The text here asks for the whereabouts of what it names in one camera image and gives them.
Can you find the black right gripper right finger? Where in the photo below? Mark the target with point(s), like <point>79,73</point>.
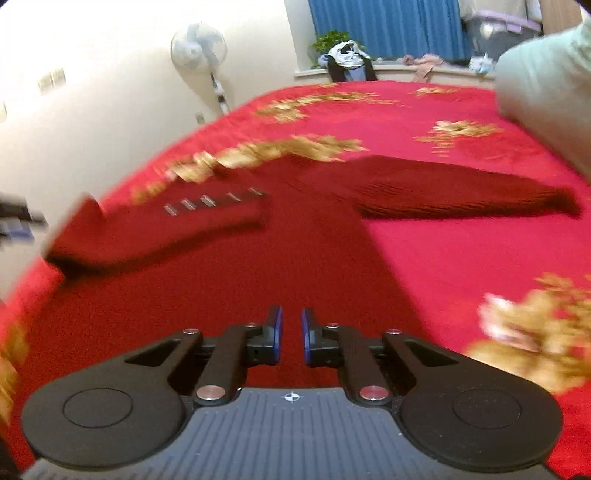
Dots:
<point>459,411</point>

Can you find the white standing fan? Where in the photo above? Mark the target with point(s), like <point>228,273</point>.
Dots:
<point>200,49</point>

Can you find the white wall socket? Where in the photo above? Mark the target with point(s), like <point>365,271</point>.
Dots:
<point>52,80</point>

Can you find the grey plastic storage box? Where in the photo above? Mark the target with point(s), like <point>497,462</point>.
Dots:
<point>491,34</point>

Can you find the green potted plant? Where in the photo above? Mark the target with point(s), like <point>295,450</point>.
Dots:
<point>330,44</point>

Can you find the dark red knit sweater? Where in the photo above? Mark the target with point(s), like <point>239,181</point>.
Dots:
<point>376,242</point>

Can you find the pink cloth on sill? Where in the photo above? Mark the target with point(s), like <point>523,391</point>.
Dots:
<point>423,65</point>

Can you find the red floral bed blanket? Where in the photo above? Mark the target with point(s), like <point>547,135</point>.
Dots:
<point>316,432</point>

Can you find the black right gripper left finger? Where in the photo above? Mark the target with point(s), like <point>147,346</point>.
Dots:
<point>127,408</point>

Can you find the blue window curtain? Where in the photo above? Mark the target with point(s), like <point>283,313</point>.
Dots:
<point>395,28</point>

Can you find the black chair with clothes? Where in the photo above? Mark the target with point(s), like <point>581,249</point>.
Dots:
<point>341,75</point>

